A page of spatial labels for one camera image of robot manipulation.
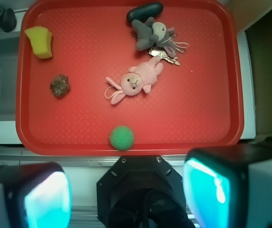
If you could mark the grey plush bunny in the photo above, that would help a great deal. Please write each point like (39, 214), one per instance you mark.
(152, 33)

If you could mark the red plastic tray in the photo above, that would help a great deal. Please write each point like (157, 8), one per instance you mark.
(196, 104)

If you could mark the yellow sponge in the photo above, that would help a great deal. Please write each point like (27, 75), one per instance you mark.
(40, 39)

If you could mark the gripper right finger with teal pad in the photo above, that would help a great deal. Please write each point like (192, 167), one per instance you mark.
(230, 186)

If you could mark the black oval case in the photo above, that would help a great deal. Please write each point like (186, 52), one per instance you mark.
(143, 12)

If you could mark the clear plastic bin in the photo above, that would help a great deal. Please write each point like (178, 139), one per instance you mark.
(9, 46)

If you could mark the brown rough rock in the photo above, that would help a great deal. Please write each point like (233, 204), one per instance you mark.
(60, 86)

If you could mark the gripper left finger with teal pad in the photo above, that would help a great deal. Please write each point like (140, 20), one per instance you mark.
(34, 196)

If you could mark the pink plush bunny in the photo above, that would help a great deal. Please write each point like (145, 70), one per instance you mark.
(139, 78)

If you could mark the black octagonal mount plate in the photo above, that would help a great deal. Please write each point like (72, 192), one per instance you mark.
(142, 192)

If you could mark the silver key bunch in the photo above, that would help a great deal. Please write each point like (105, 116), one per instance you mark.
(168, 54)

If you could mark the green golf ball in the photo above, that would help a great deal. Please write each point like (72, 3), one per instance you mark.
(122, 138)

